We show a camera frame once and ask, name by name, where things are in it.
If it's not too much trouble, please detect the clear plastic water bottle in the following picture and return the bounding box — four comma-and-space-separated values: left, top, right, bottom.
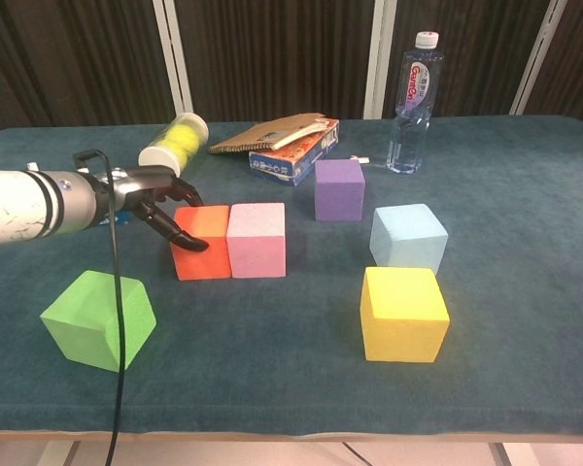
386, 31, 446, 176

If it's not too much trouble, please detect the yellow tennis ball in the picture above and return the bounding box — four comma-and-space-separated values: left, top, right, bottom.
169, 122, 201, 157
155, 135, 181, 164

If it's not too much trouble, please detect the green foam cube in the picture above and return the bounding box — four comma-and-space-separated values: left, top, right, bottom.
39, 269, 158, 375

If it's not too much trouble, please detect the orange foam cube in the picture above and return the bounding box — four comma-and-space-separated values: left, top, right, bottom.
169, 204, 233, 283

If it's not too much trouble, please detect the pink foam cube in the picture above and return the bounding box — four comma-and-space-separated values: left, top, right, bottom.
225, 202, 289, 280

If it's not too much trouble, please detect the teal table cloth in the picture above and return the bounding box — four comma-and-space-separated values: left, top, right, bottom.
0, 115, 583, 434

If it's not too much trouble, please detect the black left hand cable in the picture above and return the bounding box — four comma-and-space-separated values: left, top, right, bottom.
72, 149, 128, 466

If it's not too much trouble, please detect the blue orange card box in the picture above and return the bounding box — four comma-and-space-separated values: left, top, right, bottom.
248, 118, 342, 188

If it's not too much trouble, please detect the clear tennis ball tube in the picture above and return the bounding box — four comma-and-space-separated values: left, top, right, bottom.
137, 112, 211, 176

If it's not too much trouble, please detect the purple foam cube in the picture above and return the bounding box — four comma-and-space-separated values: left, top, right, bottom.
313, 158, 367, 223

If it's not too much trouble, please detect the light blue foam cube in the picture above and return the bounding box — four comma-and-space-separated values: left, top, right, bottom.
368, 203, 450, 277

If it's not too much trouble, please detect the brown spiral notebook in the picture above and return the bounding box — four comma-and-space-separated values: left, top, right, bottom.
208, 112, 329, 157

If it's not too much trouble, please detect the white frame post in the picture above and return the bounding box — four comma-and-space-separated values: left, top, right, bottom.
508, 0, 568, 117
362, 0, 399, 120
152, 0, 194, 116

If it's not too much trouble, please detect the blue Oreo cookie box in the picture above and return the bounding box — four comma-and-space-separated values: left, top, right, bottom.
96, 209, 132, 228

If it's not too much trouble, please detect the yellow foam cube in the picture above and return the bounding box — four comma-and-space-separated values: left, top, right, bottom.
360, 265, 452, 364

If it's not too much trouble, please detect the grey table leg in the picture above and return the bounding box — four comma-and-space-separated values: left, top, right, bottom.
41, 440, 82, 466
489, 441, 517, 466

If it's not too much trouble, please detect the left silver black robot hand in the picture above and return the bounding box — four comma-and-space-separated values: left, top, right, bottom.
94, 164, 211, 253

